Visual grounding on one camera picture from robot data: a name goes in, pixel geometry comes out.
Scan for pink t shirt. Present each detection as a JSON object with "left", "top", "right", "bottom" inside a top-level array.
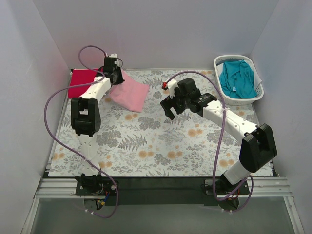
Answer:
[{"left": 110, "top": 71, "right": 150, "bottom": 113}]

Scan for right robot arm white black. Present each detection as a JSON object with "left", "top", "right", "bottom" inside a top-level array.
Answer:
[{"left": 160, "top": 78, "right": 277, "bottom": 197}]

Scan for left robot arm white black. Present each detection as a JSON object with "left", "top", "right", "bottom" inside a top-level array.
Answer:
[{"left": 71, "top": 54, "right": 124, "bottom": 195}]

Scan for folded red t shirt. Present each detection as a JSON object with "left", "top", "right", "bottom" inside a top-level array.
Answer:
[{"left": 68, "top": 69, "right": 97, "bottom": 99}]

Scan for floral table mat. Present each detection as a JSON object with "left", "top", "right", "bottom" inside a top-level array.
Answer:
[{"left": 47, "top": 70, "right": 274, "bottom": 178}]

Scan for teal t shirt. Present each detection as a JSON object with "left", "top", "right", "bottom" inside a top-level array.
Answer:
[{"left": 219, "top": 60, "right": 257, "bottom": 99}]

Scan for white laundry basket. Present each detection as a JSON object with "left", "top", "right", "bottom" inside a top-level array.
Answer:
[{"left": 214, "top": 55, "right": 264, "bottom": 105}]

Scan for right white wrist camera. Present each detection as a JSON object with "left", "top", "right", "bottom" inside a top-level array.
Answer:
[{"left": 161, "top": 79, "right": 178, "bottom": 99}]

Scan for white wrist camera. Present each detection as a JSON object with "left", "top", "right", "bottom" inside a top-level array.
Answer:
[
  {"left": 161, "top": 79, "right": 178, "bottom": 99},
  {"left": 107, "top": 54, "right": 122, "bottom": 67}
]

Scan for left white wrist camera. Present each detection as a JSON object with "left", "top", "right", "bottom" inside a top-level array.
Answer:
[{"left": 107, "top": 54, "right": 122, "bottom": 67}]

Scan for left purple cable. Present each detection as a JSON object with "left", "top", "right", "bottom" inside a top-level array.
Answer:
[{"left": 45, "top": 45, "right": 120, "bottom": 218}]

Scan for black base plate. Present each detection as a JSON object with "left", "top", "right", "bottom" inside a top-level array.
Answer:
[{"left": 74, "top": 175, "right": 251, "bottom": 207}]

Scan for aluminium frame rail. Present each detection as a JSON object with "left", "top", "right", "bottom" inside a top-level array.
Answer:
[{"left": 22, "top": 177, "right": 304, "bottom": 234}]

